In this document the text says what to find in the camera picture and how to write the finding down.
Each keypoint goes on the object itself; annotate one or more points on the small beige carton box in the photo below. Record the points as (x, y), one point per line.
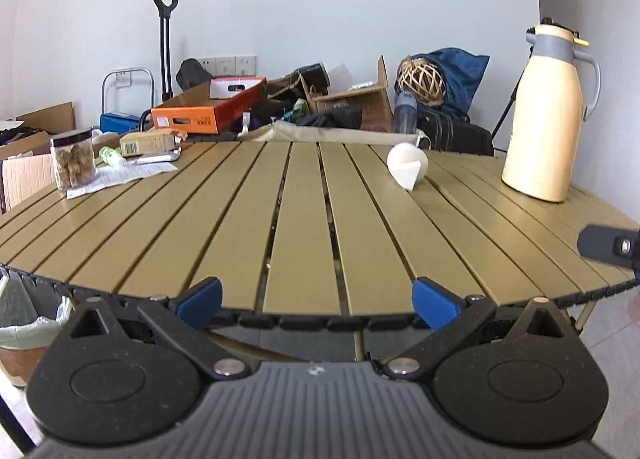
(148, 142)

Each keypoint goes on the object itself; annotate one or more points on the camera on tripod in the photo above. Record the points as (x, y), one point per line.
(546, 21)

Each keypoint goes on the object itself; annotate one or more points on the black trolley handle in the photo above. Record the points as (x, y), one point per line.
(164, 10)

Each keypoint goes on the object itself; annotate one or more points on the white paper sheet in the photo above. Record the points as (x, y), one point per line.
(110, 176)

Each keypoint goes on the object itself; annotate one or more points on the orange shoe box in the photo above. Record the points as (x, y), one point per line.
(211, 107)

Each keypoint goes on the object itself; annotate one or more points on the white metal frame chair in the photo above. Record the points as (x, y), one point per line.
(128, 91)

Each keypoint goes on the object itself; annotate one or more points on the green white small bottle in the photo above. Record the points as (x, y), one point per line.
(111, 157)

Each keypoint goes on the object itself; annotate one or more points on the navy blue bag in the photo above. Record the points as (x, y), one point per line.
(463, 72)

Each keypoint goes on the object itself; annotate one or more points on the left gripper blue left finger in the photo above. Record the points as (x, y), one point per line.
(200, 303)

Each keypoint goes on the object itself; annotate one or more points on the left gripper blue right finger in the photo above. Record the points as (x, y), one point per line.
(433, 303)

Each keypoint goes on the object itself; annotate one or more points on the clear jar of snacks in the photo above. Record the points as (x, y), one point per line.
(73, 159)

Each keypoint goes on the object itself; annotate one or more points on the cardboard bin with green liner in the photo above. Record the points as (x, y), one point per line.
(31, 318)

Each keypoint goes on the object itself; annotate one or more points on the open brown cardboard box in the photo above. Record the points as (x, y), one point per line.
(339, 88)

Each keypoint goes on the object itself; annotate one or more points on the olive folding camp table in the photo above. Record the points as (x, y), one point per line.
(313, 236)

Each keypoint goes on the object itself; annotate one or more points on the woven rattan ball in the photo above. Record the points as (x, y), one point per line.
(423, 80)

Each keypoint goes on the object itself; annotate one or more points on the cream thermos jug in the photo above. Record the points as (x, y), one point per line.
(558, 91)

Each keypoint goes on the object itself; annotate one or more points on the grey blue water bottle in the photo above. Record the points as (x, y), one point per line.
(405, 114)

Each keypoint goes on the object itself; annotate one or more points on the white paper cone cup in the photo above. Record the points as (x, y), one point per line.
(407, 164)

